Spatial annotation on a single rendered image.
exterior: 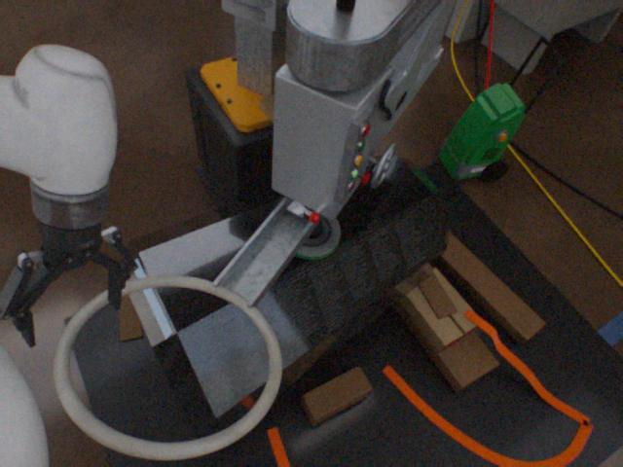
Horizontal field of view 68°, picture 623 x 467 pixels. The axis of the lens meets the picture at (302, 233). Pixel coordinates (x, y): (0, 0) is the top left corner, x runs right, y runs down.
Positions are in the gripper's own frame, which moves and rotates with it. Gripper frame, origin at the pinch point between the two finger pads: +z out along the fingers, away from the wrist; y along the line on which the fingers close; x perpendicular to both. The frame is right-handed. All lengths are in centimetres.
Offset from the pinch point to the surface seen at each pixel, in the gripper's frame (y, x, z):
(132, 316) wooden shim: 71, 86, 123
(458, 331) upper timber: 164, -34, 79
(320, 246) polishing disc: 91, 12, 31
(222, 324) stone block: 56, 17, 54
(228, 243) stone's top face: 73, 37, 41
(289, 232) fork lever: 71, 12, 17
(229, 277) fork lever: 49, 12, 25
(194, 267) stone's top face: 59, 38, 46
